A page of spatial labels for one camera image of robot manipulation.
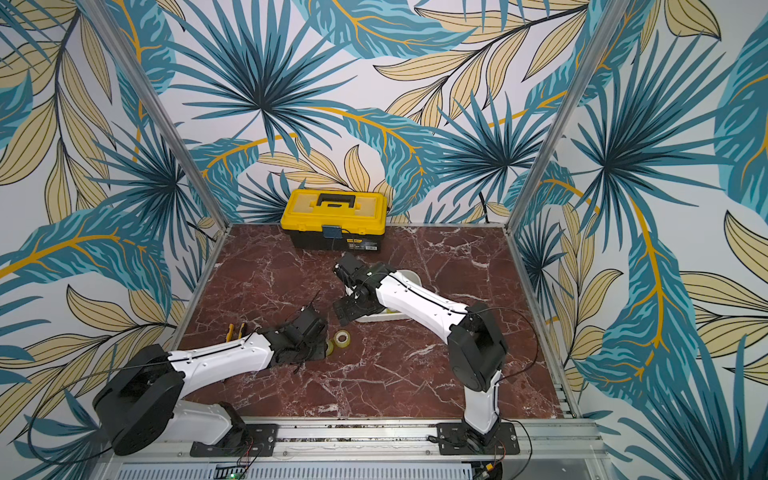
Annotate yellow black toolbox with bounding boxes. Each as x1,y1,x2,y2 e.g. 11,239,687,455
280,189,388,252

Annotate white plastic storage box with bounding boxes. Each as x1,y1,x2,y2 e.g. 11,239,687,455
353,268,422,324

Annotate aluminium front rail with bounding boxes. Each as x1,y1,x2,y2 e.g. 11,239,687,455
95,418,607,463

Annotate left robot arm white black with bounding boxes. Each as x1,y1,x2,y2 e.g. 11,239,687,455
93,306,328,457

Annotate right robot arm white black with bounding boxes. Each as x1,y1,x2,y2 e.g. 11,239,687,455
333,253,508,445

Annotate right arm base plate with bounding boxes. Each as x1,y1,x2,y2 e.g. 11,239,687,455
434,422,520,457

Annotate yellow handled pliers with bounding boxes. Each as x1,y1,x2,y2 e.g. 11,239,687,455
226,323,248,342

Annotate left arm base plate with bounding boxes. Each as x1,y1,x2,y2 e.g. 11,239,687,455
190,423,279,458

